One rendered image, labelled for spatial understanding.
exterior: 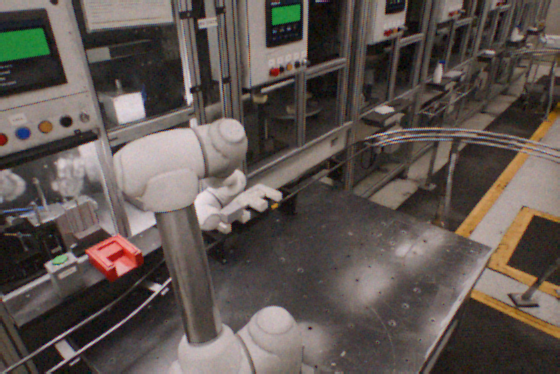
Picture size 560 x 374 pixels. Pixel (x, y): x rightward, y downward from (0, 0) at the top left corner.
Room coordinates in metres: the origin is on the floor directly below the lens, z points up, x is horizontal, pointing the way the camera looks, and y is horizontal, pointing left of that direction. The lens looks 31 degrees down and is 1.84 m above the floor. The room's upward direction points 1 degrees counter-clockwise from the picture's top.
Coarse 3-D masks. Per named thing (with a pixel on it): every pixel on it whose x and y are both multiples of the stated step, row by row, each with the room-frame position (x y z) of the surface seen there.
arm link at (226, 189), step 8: (232, 176) 1.17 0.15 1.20; (240, 176) 1.35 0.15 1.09; (208, 184) 1.00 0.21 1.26; (216, 184) 0.98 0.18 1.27; (224, 184) 1.08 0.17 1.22; (232, 184) 1.23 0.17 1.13; (240, 184) 1.31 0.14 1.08; (216, 192) 1.27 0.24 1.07; (224, 192) 1.26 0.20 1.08; (232, 192) 1.27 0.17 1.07; (240, 192) 1.32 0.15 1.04; (224, 200) 1.27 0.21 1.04; (232, 200) 1.29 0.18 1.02
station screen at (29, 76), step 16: (0, 32) 1.04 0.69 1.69; (48, 48) 1.12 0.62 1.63; (0, 64) 1.02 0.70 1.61; (16, 64) 1.05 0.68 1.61; (32, 64) 1.08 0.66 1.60; (48, 64) 1.11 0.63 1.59; (0, 80) 1.01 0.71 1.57; (16, 80) 1.04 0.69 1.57; (32, 80) 1.07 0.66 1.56; (48, 80) 1.10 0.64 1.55
